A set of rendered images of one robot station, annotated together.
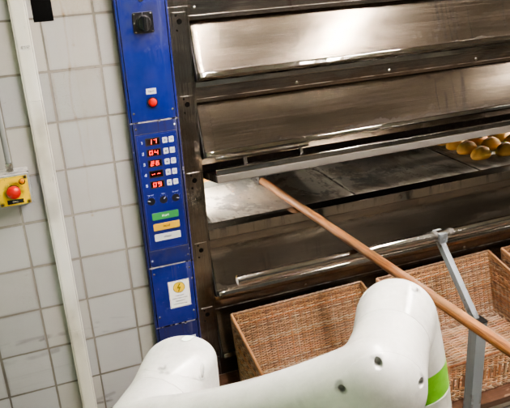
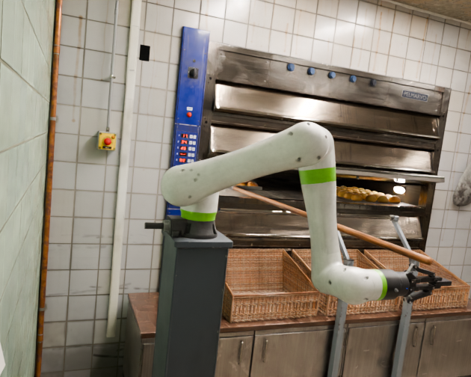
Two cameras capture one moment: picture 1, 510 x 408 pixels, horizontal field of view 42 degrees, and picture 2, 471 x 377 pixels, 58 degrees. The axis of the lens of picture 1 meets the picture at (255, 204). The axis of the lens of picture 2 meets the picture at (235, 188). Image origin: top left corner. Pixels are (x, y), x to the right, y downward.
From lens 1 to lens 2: 0.74 m
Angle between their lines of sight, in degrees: 15
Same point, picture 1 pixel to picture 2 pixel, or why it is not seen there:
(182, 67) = (207, 102)
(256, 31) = (247, 93)
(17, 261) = (96, 185)
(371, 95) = not seen: hidden behind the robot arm
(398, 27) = (320, 110)
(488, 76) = (364, 149)
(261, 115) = (243, 138)
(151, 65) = (192, 95)
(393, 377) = (315, 129)
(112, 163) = (160, 143)
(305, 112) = not seen: hidden behind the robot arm
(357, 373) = (298, 126)
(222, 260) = not seen: hidden behind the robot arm
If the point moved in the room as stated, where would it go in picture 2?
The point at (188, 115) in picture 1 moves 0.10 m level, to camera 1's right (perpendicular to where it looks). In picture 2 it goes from (205, 128) to (221, 129)
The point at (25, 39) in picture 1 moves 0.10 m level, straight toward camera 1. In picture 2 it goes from (133, 66) to (134, 63)
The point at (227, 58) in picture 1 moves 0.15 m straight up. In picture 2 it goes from (231, 102) to (234, 78)
